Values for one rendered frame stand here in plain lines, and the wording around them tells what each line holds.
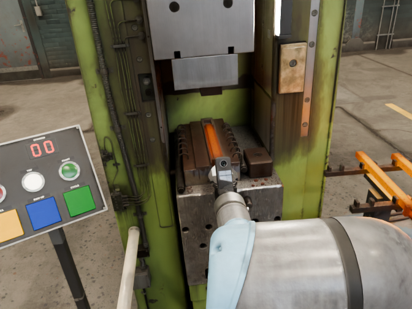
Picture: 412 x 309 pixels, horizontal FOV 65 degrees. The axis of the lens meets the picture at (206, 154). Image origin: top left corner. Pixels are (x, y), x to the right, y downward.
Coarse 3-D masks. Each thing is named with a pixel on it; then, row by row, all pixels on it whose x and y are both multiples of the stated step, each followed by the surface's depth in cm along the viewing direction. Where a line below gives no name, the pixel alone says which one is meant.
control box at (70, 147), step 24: (0, 144) 91; (24, 144) 94; (48, 144) 96; (72, 144) 99; (0, 168) 90; (24, 168) 93; (48, 168) 95; (24, 192) 92; (48, 192) 95; (96, 192) 100; (24, 216) 91; (24, 240) 91
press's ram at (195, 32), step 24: (168, 0) 89; (192, 0) 90; (216, 0) 90; (240, 0) 91; (168, 24) 92; (192, 24) 93; (216, 24) 93; (240, 24) 94; (168, 48) 95; (192, 48) 96; (216, 48) 96; (240, 48) 97
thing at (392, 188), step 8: (360, 152) 124; (360, 160) 121; (368, 160) 119; (368, 168) 116; (376, 168) 114; (376, 176) 111; (384, 176) 109; (384, 184) 106; (392, 184) 105; (392, 192) 102; (400, 192) 101; (400, 200) 98; (408, 200) 97; (408, 208) 94
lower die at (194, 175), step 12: (216, 120) 150; (192, 132) 140; (204, 132) 137; (216, 132) 136; (192, 144) 133; (204, 144) 130; (192, 156) 123; (204, 156) 121; (192, 168) 116; (204, 168) 115; (192, 180) 117; (204, 180) 117
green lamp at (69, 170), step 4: (68, 164) 97; (72, 164) 98; (64, 168) 97; (68, 168) 97; (72, 168) 98; (76, 168) 98; (64, 172) 97; (68, 172) 97; (72, 172) 98; (76, 172) 98; (64, 176) 97; (68, 176) 97; (72, 176) 98
